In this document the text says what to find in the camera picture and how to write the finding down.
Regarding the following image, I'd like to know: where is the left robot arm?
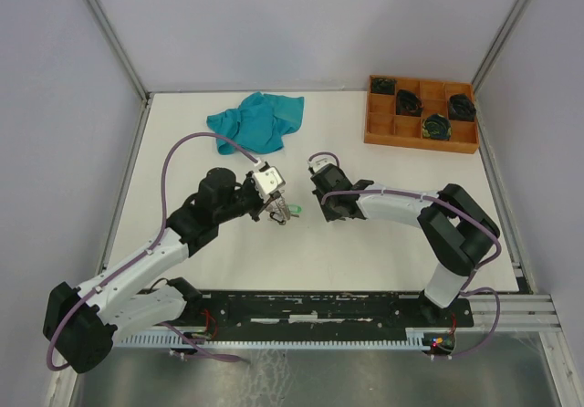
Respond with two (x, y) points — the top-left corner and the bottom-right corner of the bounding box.
(42, 164), (285, 374)

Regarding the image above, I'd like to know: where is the dark rolled sock right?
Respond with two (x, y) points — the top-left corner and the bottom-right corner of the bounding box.
(448, 93), (476, 122)

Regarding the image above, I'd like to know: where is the right status led board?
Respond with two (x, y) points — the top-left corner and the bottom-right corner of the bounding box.
(430, 335), (455, 354)

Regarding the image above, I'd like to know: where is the corner aluminium post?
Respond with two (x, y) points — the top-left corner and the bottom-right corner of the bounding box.
(83, 0), (150, 104)
(470, 0), (548, 91)

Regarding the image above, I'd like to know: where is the dark rolled sock top-left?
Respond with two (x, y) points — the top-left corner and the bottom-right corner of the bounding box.
(370, 76), (397, 95)

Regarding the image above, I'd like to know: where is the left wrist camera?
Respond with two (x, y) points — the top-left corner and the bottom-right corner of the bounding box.
(252, 166), (286, 200)

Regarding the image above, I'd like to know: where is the white slotted cable duct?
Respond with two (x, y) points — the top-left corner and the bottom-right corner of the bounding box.
(117, 329), (431, 352)

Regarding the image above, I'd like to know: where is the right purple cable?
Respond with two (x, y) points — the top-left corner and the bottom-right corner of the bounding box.
(308, 152), (502, 358)

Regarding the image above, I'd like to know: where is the purple cable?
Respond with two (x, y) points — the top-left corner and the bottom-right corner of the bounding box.
(308, 152), (502, 358)
(47, 132), (264, 371)

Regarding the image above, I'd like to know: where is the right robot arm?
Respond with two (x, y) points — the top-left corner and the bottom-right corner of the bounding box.
(308, 159), (502, 326)

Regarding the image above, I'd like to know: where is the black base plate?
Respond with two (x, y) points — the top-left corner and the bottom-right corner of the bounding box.
(150, 289), (475, 339)

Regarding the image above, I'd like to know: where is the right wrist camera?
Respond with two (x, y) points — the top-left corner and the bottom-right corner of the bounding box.
(308, 154), (339, 174)

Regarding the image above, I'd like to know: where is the wooden compartment tray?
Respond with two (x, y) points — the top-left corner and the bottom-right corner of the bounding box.
(364, 75), (479, 154)

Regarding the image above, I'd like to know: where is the teal cloth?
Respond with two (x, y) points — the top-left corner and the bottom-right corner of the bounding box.
(206, 92), (305, 154)

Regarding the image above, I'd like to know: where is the left corner aluminium post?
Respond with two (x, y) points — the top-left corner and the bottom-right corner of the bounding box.
(83, 0), (150, 104)

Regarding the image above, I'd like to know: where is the left status led board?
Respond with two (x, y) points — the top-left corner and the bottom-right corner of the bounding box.
(186, 329), (217, 341)

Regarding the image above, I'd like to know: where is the right corner aluminium post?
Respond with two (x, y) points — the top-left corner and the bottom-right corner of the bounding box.
(470, 0), (548, 91)

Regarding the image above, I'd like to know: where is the dark rolled sock yellow-patterned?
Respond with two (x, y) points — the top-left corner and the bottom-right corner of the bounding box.
(422, 113), (452, 141)

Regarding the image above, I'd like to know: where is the metal keyring holder yellow tip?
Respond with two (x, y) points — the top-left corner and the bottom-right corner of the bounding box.
(277, 196), (292, 225)

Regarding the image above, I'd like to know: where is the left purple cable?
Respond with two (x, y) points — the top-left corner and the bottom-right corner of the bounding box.
(47, 132), (264, 371)

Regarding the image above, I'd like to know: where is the status led board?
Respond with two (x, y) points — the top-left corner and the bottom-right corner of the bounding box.
(430, 335), (455, 354)
(186, 329), (217, 341)

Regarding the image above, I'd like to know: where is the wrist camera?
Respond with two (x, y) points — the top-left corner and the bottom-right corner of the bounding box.
(252, 166), (286, 200)
(308, 154), (339, 174)

